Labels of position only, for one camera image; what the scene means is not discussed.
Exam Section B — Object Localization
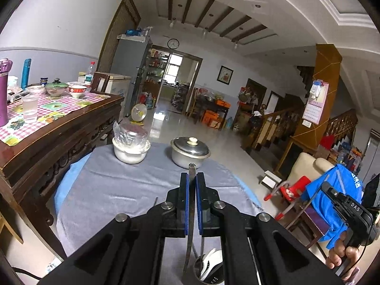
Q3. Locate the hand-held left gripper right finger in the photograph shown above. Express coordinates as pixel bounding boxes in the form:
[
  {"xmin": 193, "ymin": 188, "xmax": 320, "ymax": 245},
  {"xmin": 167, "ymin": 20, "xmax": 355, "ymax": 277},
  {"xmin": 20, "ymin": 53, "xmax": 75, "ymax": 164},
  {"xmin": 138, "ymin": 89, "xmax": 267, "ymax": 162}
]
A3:
[{"xmin": 195, "ymin": 172, "xmax": 345, "ymax": 285}]

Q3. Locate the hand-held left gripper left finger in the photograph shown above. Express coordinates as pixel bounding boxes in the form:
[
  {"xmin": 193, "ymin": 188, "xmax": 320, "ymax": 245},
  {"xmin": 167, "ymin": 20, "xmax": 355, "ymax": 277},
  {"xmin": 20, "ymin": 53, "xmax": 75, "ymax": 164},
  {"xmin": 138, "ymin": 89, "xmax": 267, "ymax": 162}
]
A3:
[{"xmin": 37, "ymin": 172, "xmax": 190, "ymax": 285}]

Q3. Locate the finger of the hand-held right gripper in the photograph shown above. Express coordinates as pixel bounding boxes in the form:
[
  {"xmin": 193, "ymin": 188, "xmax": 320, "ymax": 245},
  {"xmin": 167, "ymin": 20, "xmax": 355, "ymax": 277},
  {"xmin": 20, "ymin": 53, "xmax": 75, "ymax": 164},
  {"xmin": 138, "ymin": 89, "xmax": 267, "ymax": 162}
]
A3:
[{"xmin": 321, "ymin": 181, "xmax": 340, "ymax": 205}]

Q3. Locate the white plastic spoon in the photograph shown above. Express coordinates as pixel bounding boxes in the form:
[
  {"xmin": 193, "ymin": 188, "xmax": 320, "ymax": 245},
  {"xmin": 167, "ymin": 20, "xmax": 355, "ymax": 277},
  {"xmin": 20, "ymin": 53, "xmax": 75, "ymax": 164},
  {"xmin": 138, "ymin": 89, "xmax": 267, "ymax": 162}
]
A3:
[
  {"xmin": 205, "ymin": 251, "xmax": 223, "ymax": 281},
  {"xmin": 201, "ymin": 248, "xmax": 217, "ymax": 274}
]

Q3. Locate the perforated metal utensil holder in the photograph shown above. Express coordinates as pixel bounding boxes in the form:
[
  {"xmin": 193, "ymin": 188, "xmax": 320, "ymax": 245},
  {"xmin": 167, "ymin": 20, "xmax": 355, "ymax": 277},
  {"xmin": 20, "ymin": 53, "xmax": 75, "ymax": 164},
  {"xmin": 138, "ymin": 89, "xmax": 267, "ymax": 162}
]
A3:
[{"xmin": 192, "ymin": 248, "xmax": 226, "ymax": 285}]

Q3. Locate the person's right hand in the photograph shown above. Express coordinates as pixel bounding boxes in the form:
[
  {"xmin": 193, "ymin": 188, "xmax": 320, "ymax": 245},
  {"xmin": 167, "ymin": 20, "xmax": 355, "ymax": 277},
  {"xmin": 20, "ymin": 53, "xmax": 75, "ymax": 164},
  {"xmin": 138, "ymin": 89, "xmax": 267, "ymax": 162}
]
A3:
[{"xmin": 325, "ymin": 232, "xmax": 362, "ymax": 282}]

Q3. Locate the blue jacket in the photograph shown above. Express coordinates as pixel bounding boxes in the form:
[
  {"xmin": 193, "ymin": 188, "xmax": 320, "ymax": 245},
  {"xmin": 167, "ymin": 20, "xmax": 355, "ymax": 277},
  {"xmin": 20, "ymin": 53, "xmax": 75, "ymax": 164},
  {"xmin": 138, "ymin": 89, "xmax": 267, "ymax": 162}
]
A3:
[{"xmin": 306, "ymin": 164, "xmax": 364, "ymax": 250}]

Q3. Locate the cream sofa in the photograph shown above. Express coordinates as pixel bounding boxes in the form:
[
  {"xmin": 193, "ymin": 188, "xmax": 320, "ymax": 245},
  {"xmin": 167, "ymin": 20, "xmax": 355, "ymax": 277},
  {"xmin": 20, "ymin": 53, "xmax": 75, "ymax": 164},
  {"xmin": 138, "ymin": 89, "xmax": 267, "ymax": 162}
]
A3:
[{"xmin": 286, "ymin": 152, "xmax": 336, "ymax": 190}]

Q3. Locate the dark wooden stool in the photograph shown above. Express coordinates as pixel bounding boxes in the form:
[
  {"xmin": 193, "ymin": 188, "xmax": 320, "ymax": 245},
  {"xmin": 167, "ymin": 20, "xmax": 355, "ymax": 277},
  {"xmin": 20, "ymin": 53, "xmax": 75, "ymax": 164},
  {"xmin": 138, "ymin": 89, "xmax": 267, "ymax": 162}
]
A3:
[{"xmin": 286, "ymin": 205, "xmax": 330, "ymax": 248}]

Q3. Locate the red plastic child chair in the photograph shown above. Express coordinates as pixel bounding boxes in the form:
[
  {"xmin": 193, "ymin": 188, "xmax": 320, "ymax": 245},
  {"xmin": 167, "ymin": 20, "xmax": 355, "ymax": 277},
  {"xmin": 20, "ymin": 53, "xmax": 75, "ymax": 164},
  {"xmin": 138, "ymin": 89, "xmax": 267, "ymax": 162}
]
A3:
[{"xmin": 264, "ymin": 176, "xmax": 312, "ymax": 220}]

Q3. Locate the aluminium pot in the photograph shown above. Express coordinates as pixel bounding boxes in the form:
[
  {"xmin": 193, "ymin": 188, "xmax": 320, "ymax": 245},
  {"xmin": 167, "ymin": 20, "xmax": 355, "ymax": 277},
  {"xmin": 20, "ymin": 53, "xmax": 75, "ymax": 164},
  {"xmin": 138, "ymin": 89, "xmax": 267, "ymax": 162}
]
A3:
[{"xmin": 171, "ymin": 148, "xmax": 211, "ymax": 170}]

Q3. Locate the small white step stool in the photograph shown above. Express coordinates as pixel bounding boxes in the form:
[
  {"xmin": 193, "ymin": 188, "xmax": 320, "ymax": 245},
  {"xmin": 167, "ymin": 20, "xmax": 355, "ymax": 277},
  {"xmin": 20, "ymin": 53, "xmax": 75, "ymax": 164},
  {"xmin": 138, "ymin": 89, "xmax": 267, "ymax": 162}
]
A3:
[{"xmin": 259, "ymin": 171, "xmax": 282, "ymax": 189}]

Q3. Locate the wooden balcony railing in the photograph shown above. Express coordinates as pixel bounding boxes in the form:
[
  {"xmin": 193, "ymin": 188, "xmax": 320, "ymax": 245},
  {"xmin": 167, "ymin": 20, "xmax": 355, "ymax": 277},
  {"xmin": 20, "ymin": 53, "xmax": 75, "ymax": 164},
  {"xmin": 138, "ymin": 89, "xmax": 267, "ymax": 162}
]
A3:
[{"xmin": 325, "ymin": 109, "xmax": 358, "ymax": 143}]

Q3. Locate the aluminium pot lid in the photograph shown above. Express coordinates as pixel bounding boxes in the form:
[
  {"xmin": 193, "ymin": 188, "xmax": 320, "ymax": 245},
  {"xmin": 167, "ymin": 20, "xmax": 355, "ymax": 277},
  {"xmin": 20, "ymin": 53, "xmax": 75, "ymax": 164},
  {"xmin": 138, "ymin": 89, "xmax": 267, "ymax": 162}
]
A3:
[{"xmin": 171, "ymin": 137, "xmax": 211, "ymax": 158}]

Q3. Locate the grey tablecloth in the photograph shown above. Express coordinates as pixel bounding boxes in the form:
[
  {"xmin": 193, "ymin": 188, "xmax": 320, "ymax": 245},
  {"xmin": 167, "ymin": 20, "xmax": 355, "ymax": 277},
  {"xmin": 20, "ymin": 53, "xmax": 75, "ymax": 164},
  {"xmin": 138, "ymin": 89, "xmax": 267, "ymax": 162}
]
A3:
[{"xmin": 55, "ymin": 142, "xmax": 263, "ymax": 257}]

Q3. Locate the white ceramic bowl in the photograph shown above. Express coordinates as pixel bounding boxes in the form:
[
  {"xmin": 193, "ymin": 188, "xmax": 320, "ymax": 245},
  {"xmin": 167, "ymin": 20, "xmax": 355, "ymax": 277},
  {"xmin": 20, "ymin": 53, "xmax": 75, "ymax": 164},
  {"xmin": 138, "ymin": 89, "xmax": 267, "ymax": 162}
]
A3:
[{"xmin": 112, "ymin": 138, "xmax": 151, "ymax": 164}]

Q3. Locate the wooden stair railing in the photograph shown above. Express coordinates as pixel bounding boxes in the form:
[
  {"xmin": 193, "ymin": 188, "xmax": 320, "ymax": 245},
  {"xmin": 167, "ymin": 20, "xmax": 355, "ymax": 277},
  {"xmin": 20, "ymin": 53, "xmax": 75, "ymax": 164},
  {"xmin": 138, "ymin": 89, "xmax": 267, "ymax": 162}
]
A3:
[{"xmin": 252, "ymin": 107, "xmax": 303, "ymax": 155}]

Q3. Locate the orange cardboard carton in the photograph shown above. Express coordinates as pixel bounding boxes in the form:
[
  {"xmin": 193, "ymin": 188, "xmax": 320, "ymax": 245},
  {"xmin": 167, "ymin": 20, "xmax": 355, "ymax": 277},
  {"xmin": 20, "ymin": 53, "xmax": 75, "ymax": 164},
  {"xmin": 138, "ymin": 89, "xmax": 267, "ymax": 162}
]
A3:
[{"xmin": 202, "ymin": 110, "xmax": 223, "ymax": 128}]

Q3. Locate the clear plastic bag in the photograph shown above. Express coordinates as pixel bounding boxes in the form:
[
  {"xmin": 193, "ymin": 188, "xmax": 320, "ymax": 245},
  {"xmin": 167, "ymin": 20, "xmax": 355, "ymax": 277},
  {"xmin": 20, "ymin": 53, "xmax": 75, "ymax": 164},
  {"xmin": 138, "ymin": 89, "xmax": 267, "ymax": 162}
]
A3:
[{"xmin": 113, "ymin": 121, "xmax": 149, "ymax": 149}]

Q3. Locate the dark wooden side table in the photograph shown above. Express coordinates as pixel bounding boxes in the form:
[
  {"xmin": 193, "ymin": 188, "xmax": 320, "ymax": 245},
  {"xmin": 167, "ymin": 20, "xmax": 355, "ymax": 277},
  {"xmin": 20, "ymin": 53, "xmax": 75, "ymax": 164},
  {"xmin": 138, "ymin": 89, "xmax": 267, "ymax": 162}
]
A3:
[{"xmin": 194, "ymin": 95, "xmax": 230, "ymax": 125}]

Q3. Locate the small floor fan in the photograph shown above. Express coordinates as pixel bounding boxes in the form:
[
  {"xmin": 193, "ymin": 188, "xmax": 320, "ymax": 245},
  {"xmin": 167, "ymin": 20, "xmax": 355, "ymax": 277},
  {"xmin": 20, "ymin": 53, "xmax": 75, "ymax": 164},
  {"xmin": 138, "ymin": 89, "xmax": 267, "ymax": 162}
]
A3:
[{"xmin": 131, "ymin": 104, "xmax": 147, "ymax": 125}]

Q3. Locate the blue tablecloth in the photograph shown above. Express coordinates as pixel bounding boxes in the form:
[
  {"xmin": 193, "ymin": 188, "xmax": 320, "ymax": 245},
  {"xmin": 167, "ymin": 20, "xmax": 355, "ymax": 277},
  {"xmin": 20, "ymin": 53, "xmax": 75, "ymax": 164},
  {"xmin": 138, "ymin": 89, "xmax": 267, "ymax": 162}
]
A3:
[{"xmin": 53, "ymin": 151, "xmax": 263, "ymax": 223}]

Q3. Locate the wooden pillar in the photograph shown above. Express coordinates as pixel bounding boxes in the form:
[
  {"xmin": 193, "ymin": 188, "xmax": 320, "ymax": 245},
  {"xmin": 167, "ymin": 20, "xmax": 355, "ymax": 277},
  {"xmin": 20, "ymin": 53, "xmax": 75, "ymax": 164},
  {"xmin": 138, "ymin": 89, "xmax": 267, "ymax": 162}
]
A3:
[{"xmin": 289, "ymin": 44, "xmax": 343, "ymax": 155}]

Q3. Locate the white chest freezer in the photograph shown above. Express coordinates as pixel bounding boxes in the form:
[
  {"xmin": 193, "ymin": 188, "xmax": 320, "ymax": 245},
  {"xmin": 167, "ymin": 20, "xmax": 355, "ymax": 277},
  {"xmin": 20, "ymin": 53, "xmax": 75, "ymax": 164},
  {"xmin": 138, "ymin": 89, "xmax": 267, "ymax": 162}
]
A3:
[{"xmin": 105, "ymin": 73, "xmax": 131, "ymax": 116}]

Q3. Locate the dark carved wooden sideboard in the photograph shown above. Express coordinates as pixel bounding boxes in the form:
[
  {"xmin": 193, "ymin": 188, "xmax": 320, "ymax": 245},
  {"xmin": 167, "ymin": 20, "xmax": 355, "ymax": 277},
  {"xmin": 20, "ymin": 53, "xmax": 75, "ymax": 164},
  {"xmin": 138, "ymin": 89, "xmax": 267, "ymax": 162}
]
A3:
[{"xmin": 0, "ymin": 90, "xmax": 125, "ymax": 262}]

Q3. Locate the shelf of pantry goods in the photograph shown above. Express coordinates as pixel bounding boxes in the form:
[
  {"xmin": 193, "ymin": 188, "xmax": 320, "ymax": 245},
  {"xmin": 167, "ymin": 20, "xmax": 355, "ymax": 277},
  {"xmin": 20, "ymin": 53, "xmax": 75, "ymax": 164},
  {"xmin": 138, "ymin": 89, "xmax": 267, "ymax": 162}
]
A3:
[{"xmin": 144, "ymin": 49, "xmax": 170, "ymax": 85}]

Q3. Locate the wooden chair back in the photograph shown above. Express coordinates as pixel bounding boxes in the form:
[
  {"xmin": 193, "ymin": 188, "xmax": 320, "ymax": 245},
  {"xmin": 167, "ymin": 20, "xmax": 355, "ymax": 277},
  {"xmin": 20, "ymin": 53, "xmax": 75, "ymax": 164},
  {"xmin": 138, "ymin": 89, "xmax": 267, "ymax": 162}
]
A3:
[{"xmin": 90, "ymin": 71, "xmax": 110, "ymax": 93}]

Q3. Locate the grey refrigerator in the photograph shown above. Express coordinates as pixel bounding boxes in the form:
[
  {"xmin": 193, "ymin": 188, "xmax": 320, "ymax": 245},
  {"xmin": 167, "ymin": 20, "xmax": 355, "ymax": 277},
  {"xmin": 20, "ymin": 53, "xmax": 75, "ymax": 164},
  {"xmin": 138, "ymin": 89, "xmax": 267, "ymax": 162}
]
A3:
[{"xmin": 111, "ymin": 34, "xmax": 152, "ymax": 119}]

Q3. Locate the red patterned bowl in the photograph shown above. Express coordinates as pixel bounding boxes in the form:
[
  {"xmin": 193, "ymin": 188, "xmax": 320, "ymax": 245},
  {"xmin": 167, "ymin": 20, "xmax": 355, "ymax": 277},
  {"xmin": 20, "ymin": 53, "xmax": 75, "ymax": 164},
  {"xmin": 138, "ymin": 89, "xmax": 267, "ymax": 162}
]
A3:
[{"xmin": 68, "ymin": 85, "xmax": 87, "ymax": 98}]

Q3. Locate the checkered pink table cover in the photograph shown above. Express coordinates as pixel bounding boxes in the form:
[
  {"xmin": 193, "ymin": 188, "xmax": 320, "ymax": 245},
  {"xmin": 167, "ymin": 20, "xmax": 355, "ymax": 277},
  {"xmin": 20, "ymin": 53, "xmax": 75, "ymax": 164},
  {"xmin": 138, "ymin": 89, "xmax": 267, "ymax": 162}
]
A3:
[{"xmin": 0, "ymin": 90, "xmax": 112, "ymax": 147}]

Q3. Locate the red capped plastic bottle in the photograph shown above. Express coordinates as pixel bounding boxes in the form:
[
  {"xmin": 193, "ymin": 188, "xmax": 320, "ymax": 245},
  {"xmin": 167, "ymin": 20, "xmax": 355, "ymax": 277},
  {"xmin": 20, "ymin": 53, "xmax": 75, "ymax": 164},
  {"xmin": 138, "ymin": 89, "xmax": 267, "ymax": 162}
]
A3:
[{"xmin": 85, "ymin": 61, "xmax": 96, "ymax": 88}]

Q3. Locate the green lidded bowl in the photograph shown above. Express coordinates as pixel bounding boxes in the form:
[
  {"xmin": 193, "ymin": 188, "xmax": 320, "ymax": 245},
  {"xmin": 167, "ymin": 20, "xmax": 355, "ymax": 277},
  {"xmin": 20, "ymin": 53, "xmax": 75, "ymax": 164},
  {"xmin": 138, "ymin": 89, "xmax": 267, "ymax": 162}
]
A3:
[{"xmin": 45, "ymin": 78, "xmax": 68, "ymax": 97}]

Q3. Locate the clear plastic cup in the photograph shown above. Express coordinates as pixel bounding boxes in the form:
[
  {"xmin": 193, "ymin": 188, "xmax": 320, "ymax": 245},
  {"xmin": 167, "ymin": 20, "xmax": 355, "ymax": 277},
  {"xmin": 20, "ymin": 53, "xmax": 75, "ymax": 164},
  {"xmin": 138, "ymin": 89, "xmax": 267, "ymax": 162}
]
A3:
[{"xmin": 22, "ymin": 94, "xmax": 39, "ymax": 124}]

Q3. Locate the blue water bottle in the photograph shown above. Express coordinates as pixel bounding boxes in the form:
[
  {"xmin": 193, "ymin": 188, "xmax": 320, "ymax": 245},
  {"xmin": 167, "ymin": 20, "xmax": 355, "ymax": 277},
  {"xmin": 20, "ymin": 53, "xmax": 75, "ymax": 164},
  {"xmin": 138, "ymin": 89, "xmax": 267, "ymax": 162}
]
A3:
[{"xmin": 21, "ymin": 59, "xmax": 32, "ymax": 91}]

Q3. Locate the purple water bottle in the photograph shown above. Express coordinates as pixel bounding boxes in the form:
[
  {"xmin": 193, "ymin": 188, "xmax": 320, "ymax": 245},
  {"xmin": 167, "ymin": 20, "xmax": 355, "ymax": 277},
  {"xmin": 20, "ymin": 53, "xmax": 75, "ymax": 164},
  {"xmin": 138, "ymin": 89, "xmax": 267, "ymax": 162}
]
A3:
[{"xmin": 0, "ymin": 58, "xmax": 13, "ymax": 127}]

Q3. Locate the pink wall calendar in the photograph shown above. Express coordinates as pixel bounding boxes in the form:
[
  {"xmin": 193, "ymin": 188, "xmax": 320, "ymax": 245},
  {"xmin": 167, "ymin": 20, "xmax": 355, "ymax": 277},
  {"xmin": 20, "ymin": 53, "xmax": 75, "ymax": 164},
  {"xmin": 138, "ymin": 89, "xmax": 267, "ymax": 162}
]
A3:
[{"xmin": 302, "ymin": 80, "xmax": 329, "ymax": 128}]

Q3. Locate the metal wire rack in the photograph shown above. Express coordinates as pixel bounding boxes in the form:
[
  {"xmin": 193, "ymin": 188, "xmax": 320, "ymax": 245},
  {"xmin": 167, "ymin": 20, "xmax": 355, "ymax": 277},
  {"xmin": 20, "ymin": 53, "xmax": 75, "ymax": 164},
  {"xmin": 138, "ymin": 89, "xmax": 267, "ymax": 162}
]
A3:
[{"xmin": 172, "ymin": 83, "xmax": 189, "ymax": 112}]

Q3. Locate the framed wall picture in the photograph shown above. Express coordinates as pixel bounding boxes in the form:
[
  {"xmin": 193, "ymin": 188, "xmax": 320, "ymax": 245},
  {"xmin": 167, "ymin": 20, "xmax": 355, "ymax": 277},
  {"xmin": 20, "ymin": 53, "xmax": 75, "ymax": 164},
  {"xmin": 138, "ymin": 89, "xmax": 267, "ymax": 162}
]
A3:
[{"xmin": 217, "ymin": 66, "xmax": 233, "ymax": 85}]

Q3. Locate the black cable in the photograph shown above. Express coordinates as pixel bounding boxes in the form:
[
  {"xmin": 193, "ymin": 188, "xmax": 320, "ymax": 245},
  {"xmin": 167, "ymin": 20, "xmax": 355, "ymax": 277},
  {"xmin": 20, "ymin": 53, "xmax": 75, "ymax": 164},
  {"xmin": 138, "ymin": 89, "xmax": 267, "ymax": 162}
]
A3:
[{"xmin": 12, "ymin": 266, "xmax": 40, "ymax": 280}]

